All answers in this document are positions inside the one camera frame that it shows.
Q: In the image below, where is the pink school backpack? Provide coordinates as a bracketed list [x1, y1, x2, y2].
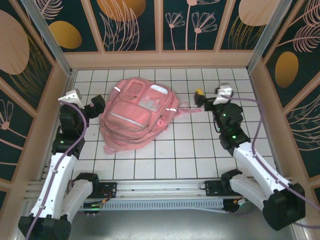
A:
[99, 77, 204, 155]

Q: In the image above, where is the grey metal panel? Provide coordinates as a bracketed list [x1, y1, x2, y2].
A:
[67, 209, 298, 240]

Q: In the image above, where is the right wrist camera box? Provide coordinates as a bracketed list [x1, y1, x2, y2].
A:
[212, 83, 235, 105]

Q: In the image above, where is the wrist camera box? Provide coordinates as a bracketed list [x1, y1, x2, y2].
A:
[212, 83, 235, 105]
[57, 89, 83, 109]

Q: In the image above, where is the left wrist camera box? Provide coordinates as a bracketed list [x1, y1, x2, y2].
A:
[57, 89, 83, 109]

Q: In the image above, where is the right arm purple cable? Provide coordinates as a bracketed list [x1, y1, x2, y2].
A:
[224, 94, 320, 230]

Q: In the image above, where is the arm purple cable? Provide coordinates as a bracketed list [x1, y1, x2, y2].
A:
[224, 94, 320, 230]
[24, 100, 89, 240]

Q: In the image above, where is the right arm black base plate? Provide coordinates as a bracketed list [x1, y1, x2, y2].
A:
[204, 179, 232, 198]

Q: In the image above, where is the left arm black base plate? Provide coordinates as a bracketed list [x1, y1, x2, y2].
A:
[97, 181, 118, 199]

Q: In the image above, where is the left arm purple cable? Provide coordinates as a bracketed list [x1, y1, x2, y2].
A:
[24, 100, 89, 240]

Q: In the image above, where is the aluminium frame post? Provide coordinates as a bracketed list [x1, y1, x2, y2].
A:
[21, 0, 76, 76]
[246, 0, 292, 72]

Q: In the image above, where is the aluminium mounting rail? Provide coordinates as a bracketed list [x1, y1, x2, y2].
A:
[24, 176, 296, 201]

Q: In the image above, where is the slotted grey cable duct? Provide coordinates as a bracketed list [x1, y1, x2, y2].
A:
[79, 199, 227, 214]

